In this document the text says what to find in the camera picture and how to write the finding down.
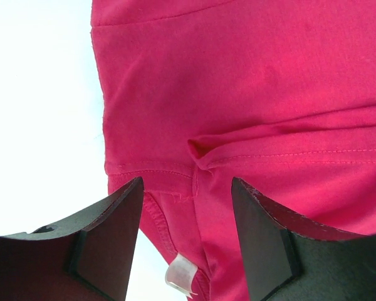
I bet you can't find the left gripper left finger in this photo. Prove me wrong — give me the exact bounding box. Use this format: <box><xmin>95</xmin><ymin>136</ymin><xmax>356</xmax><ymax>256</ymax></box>
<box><xmin>0</xmin><ymin>177</ymin><xmax>144</xmax><ymax>300</ymax></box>

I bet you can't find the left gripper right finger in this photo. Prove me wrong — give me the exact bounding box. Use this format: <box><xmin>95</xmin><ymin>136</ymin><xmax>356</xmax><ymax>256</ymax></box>
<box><xmin>231</xmin><ymin>178</ymin><xmax>376</xmax><ymax>300</ymax></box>

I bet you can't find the pink t shirt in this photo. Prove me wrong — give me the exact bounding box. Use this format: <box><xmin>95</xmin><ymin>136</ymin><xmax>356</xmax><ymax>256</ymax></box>
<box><xmin>91</xmin><ymin>1</ymin><xmax>376</xmax><ymax>300</ymax></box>

